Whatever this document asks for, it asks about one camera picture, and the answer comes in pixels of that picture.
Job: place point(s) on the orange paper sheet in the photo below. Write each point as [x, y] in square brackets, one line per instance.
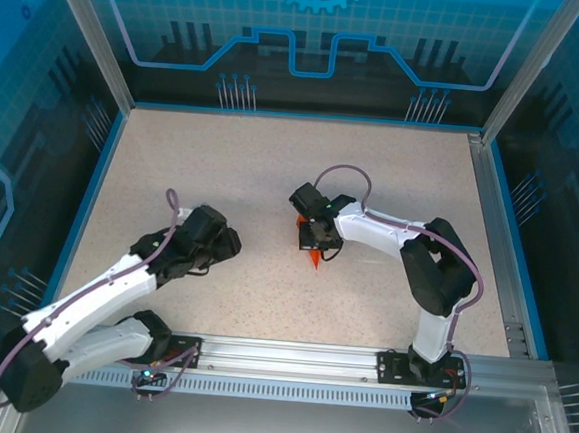
[315, 258]

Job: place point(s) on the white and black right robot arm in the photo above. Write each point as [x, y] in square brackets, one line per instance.
[373, 230]

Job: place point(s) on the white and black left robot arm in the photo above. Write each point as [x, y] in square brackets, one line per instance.
[97, 297]

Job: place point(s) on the grey metal sheet tray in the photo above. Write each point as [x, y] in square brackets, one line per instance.
[277, 431]

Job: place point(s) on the blue table edge strip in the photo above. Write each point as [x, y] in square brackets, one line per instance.
[86, 210]
[516, 244]

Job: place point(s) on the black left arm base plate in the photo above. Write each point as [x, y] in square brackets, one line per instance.
[179, 342]

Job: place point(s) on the long aluminium base rail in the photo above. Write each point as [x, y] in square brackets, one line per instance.
[283, 356]

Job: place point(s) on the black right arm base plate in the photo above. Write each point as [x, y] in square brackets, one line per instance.
[390, 367]

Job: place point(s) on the aluminium side rail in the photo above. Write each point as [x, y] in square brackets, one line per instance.
[497, 253]

